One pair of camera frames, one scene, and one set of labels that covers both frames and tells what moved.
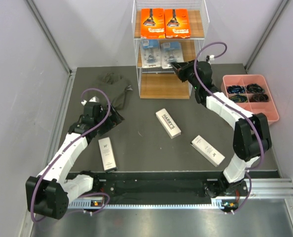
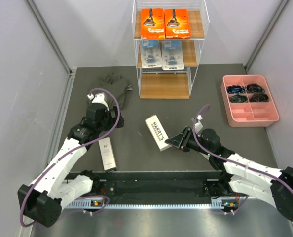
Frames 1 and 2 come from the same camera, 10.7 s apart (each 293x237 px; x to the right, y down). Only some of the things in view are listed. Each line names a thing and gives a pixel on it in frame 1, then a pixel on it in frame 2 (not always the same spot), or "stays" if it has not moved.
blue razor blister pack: x=171 y=52 stays
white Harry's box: x=168 y=123 → x=158 y=132
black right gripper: x=182 y=71 → x=176 y=140
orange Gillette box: x=153 y=23 stays
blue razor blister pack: x=151 y=51 stays
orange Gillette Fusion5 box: x=177 y=23 stays
